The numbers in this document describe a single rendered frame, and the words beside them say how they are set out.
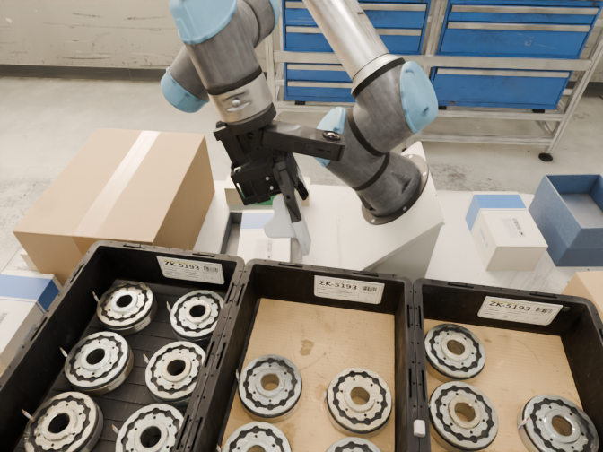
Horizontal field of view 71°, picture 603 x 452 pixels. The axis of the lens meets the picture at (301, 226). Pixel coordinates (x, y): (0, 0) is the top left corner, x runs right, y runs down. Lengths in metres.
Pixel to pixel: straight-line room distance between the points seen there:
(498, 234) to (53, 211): 1.02
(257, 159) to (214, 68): 0.14
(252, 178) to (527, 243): 0.74
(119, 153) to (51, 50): 2.83
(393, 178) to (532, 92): 1.88
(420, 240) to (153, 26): 2.93
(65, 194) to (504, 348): 0.96
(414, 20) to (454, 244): 1.45
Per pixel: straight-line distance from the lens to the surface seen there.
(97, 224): 0.99
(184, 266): 0.84
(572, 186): 1.35
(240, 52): 0.54
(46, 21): 3.88
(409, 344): 0.70
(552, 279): 1.21
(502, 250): 1.11
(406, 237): 0.89
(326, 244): 1.13
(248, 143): 0.59
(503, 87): 2.66
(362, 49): 0.85
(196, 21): 0.53
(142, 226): 0.95
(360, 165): 0.88
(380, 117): 0.82
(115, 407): 0.81
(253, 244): 1.00
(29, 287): 1.09
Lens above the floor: 1.52
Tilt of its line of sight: 44 degrees down
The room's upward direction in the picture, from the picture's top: straight up
